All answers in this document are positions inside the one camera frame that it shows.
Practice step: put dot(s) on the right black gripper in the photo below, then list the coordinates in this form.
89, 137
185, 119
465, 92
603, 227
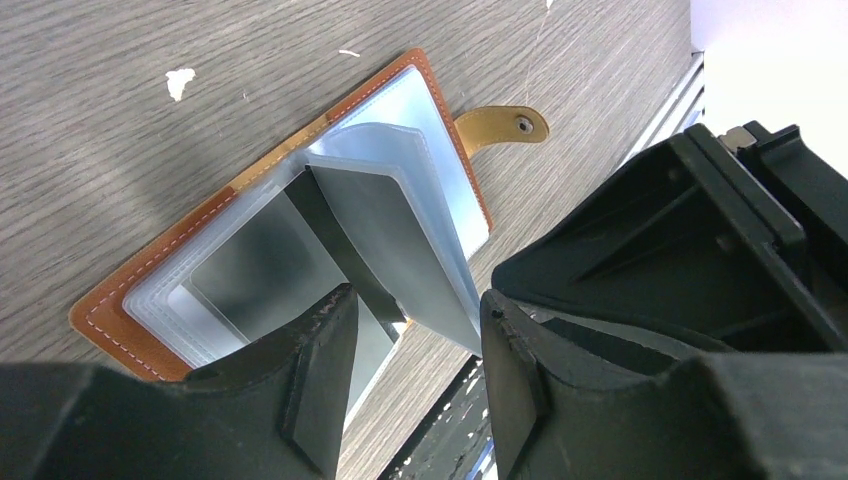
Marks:
733, 242

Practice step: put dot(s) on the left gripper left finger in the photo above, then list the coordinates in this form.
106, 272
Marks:
274, 409

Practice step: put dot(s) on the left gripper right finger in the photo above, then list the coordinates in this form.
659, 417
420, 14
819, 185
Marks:
558, 411

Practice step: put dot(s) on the black credit card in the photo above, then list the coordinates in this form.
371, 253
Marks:
402, 268
268, 272

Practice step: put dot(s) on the brown leather card holder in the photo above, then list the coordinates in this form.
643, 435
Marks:
397, 123

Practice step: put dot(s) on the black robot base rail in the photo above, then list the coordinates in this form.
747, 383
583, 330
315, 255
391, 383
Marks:
453, 440

